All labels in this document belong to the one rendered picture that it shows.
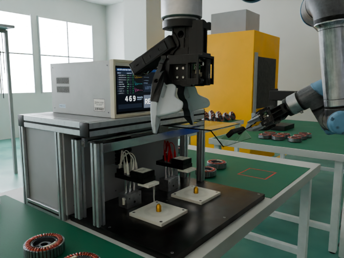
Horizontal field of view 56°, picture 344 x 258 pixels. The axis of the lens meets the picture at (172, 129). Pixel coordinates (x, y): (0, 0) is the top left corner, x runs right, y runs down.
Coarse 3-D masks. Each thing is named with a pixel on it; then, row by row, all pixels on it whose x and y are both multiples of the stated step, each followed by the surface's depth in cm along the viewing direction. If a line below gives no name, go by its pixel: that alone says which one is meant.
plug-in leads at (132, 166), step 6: (126, 150) 123; (126, 156) 119; (132, 156) 121; (120, 162) 123; (126, 162) 119; (132, 162) 124; (120, 168) 123; (126, 168) 119; (132, 168) 121; (126, 174) 120
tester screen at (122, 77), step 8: (120, 72) 113; (128, 72) 116; (152, 72) 126; (120, 80) 113; (128, 80) 116; (136, 80) 119; (144, 80) 123; (152, 80) 126; (120, 88) 113; (128, 88) 117; (136, 88) 120; (120, 96) 114; (136, 96) 120
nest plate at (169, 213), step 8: (144, 208) 118; (152, 208) 118; (168, 208) 118; (176, 208) 118; (136, 216) 113; (144, 216) 112; (152, 216) 112; (160, 216) 112; (168, 216) 112; (176, 216) 112; (160, 224) 106
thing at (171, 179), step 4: (164, 176) 144; (172, 176) 144; (176, 176) 144; (160, 180) 141; (164, 180) 140; (168, 180) 139; (172, 180) 141; (176, 180) 144; (160, 184) 142; (164, 184) 140; (168, 184) 139; (172, 184) 141; (176, 184) 144; (160, 188) 142; (164, 188) 140; (168, 188) 140; (172, 188) 142
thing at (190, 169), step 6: (180, 156) 141; (156, 162) 142; (162, 162) 140; (174, 162) 136; (180, 162) 134; (186, 162) 135; (168, 168) 142; (180, 168) 134; (186, 168) 136; (192, 168) 136; (168, 174) 142
